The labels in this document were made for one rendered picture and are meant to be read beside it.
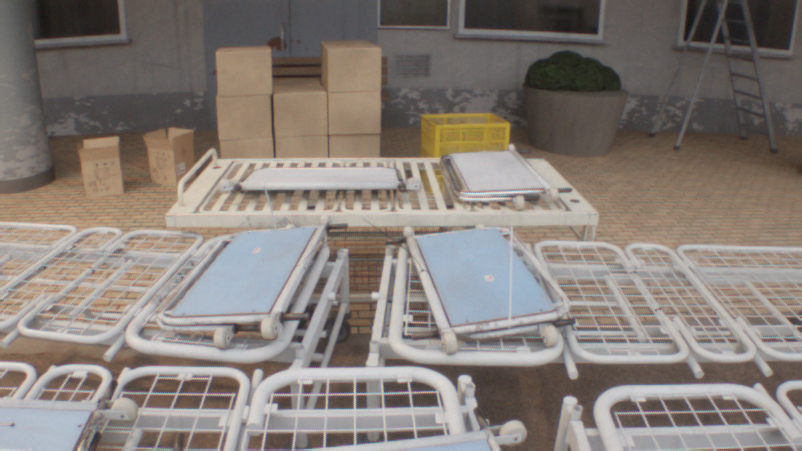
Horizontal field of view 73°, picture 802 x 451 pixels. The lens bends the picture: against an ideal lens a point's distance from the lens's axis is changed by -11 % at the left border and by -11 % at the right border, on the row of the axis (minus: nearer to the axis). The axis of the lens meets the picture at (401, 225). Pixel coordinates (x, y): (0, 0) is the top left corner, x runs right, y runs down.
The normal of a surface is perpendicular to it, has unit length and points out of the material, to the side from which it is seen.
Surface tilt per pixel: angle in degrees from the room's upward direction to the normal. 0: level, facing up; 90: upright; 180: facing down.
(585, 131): 101
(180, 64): 90
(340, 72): 90
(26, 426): 5
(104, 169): 90
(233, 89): 90
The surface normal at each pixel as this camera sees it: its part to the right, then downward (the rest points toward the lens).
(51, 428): 0.02, -0.90
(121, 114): 0.07, 0.36
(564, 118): -0.46, 0.49
